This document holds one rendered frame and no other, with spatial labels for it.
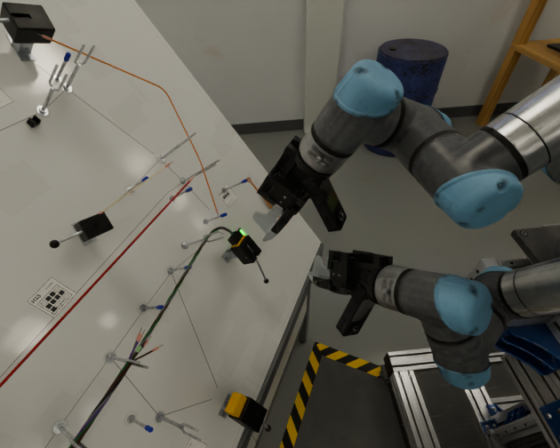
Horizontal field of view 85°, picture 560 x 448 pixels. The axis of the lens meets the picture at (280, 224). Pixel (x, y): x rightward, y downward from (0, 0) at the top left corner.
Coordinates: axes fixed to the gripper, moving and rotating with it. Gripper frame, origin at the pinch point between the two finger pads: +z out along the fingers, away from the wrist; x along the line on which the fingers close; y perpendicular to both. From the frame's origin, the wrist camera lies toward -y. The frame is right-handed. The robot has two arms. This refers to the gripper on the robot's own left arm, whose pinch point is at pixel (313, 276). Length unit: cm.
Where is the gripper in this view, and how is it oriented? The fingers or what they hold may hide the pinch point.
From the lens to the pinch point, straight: 71.9
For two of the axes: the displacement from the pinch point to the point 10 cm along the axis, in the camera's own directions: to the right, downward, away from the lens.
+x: -8.4, -0.4, -5.4
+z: -5.4, -0.4, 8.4
